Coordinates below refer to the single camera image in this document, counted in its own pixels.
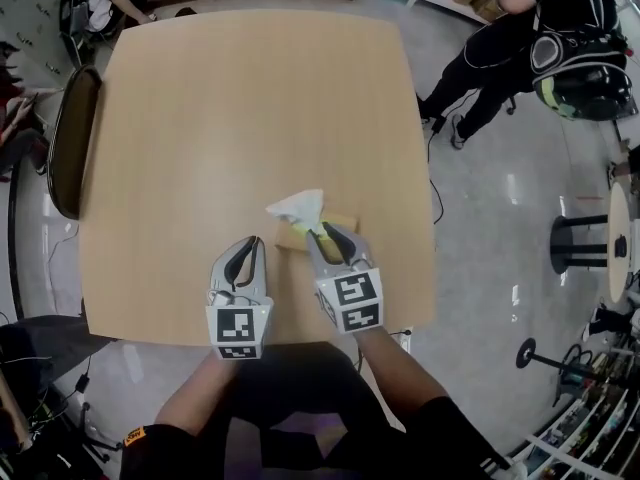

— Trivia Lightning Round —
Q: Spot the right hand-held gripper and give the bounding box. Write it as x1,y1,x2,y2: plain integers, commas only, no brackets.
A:
305,222,386,336

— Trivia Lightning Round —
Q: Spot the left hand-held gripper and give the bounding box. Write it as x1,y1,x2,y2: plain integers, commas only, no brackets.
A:
205,236,275,362

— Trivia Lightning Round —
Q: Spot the white cloth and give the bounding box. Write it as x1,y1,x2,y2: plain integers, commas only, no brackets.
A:
264,188,327,235

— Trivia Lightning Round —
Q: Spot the person's left forearm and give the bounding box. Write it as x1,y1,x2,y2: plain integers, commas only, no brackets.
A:
154,352,240,437

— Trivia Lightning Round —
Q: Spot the person's right forearm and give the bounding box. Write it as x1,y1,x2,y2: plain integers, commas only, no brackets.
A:
352,325,449,419

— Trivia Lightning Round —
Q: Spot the tan tissue box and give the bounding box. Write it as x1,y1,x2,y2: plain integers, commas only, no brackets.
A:
273,211,362,265

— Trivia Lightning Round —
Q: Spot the person's black clothing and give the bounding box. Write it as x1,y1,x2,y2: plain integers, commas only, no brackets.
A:
118,341,526,480

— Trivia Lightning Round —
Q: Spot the black wheeled chair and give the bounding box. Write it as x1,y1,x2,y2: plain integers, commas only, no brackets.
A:
0,312,124,480

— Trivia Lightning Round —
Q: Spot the brown chair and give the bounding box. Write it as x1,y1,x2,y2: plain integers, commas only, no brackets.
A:
46,64,104,221

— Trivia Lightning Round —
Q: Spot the cluttered white storage shelf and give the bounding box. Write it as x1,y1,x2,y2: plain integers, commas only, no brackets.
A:
524,352,640,480

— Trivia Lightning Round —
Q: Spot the black floor cable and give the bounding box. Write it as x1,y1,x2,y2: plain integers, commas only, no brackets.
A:
426,117,446,225

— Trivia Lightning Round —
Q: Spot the black stanchion post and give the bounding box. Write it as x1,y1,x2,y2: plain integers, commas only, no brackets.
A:
516,337,606,384

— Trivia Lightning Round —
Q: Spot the round white pedestal table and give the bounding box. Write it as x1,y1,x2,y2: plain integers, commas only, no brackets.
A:
549,181,632,305

